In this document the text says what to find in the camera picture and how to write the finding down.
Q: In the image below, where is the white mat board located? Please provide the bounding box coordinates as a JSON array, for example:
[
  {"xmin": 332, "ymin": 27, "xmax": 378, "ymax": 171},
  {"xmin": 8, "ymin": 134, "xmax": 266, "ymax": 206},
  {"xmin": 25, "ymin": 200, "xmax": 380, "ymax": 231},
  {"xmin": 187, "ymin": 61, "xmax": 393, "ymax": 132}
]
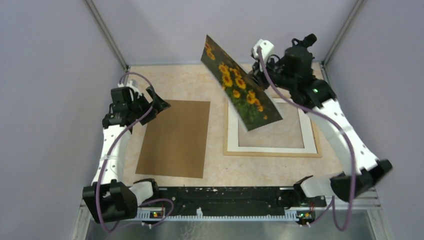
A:
[{"xmin": 223, "ymin": 103, "xmax": 322, "ymax": 158}]

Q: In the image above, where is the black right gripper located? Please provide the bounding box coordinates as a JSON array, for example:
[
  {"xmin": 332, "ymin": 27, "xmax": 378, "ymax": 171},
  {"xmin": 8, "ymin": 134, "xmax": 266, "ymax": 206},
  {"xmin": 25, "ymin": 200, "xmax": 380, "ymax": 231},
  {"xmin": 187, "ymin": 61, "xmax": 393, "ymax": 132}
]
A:
[{"xmin": 246, "ymin": 54, "xmax": 295, "ymax": 92}]

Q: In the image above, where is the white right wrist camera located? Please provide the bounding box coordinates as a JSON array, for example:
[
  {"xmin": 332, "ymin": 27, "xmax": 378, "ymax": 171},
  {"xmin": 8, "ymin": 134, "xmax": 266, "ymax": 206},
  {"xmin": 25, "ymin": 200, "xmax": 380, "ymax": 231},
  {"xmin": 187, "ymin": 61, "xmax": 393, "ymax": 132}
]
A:
[{"xmin": 251, "ymin": 38, "xmax": 275, "ymax": 62}]

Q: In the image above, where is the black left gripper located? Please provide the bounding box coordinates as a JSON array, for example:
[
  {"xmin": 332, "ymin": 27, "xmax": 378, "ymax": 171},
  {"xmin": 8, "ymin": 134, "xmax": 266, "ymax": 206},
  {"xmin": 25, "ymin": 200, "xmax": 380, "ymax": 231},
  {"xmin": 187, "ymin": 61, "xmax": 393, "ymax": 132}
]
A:
[{"xmin": 128, "ymin": 86, "xmax": 171, "ymax": 125}]

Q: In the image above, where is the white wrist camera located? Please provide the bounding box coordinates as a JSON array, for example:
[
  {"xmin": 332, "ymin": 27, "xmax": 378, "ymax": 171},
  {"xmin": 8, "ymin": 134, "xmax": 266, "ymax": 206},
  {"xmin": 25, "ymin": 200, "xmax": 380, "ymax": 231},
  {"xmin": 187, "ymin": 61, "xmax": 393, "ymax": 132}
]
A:
[
  {"xmin": 251, "ymin": 38, "xmax": 275, "ymax": 62},
  {"xmin": 125, "ymin": 79, "xmax": 141, "ymax": 100}
]

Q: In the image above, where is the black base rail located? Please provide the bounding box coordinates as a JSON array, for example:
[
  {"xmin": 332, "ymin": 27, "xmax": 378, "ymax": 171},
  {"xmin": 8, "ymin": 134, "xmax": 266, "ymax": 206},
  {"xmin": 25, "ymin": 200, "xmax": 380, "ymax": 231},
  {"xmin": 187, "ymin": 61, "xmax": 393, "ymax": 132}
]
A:
[{"xmin": 142, "ymin": 186, "xmax": 327, "ymax": 217}]

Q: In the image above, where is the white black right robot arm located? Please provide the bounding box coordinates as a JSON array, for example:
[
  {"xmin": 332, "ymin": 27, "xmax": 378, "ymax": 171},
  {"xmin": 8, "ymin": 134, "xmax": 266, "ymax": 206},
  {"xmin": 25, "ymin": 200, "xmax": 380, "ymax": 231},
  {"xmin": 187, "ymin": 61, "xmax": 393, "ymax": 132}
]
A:
[{"xmin": 250, "ymin": 43, "xmax": 393, "ymax": 206}]

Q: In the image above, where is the black microphone orange tip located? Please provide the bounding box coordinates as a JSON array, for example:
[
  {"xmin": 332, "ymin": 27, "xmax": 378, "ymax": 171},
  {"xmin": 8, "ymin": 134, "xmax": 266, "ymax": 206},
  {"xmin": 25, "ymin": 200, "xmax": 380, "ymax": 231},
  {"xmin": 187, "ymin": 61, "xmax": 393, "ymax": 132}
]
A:
[{"xmin": 291, "ymin": 33, "xmax": 317, "ymax": 49}]

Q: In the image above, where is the light wooden picture frame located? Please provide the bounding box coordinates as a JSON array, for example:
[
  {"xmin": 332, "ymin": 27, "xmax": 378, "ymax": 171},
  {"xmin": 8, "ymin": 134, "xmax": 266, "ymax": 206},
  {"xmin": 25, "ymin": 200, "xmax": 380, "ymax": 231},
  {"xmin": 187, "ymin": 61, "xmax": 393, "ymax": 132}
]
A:
[{"xmin": 223, "ymin": 97, "xmax": 322, "ymax": 158}]

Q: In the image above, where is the sunflower photo print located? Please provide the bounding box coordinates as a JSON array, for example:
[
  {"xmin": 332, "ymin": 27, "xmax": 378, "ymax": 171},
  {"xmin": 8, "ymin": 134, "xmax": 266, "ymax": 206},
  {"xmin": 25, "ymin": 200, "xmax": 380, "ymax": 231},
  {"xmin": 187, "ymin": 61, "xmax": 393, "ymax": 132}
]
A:
[{"xmin": 200, "ymin": 35, "xmax": 283, "ymax": 131}]

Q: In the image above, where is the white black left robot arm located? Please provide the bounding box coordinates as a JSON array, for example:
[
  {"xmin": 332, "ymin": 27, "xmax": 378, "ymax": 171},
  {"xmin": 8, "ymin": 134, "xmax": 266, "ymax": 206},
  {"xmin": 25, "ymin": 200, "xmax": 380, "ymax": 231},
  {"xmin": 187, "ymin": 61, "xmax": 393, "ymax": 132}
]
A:
[{"xmin": 82, "ymin": 86, "xmax": 171, "ymax": 224}]

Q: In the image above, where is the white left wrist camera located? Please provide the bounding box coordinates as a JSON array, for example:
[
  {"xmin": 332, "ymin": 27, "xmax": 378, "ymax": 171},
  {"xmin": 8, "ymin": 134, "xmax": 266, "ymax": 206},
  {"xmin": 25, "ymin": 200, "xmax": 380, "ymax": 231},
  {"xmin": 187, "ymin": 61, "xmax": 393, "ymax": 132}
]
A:
[{"xmin": 125, "ymin": 79, "xmax": 141, "ymax": 100}]

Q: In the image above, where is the brown cardboard backing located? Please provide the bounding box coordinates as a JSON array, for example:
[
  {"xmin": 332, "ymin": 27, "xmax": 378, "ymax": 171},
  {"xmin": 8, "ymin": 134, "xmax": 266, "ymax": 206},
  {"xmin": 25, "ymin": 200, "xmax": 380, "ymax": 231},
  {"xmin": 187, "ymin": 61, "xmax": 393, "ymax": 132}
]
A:
[{"xmin": 135, "ymin": 100, "xmax": 211, "ymax": 179}]

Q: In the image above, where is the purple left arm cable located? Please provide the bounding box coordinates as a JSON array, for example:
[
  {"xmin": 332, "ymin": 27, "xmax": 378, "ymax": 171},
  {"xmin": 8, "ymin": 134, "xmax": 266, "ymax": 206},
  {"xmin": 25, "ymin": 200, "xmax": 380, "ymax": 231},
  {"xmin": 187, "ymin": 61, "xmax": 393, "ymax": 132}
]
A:
[{"xmin": 95, "ymin": 71, "xmax": 175, "ymax": 233}]

